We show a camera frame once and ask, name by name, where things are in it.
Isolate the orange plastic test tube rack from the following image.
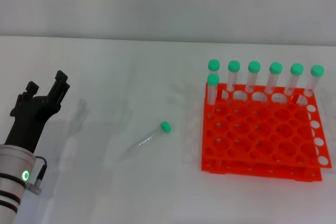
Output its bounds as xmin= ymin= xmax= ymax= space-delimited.
xmin=201 ymin=82 xmax=333 ymax=182

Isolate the clear test tube green cap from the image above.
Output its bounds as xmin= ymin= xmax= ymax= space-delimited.
xmin=125 ymin=121 xmax=172 ymax=159
xmin=302 ymin=65 xmax=325 ymax=98
xmin=264 ymin=62 xmax=284 ymax=95
xmin=206 ymin=73 xmax=221 ymax=105
xmin=245 ymin=60 xmax=262 ymax=94
xmin=208 ymin=59 xmax=221 ymax=88
xmin=226 ymin=60 xmax=242 ymax=92
xmin=283 ymin=62 xmax=305 ymax=97

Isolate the black wrist cable silver plug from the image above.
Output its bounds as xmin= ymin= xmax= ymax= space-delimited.
xmin=26 ymin=155 xmax=48 ymax=196

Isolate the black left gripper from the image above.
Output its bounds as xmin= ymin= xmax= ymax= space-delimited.
xmin=4 ymin=70 xmax=71 ymax=154

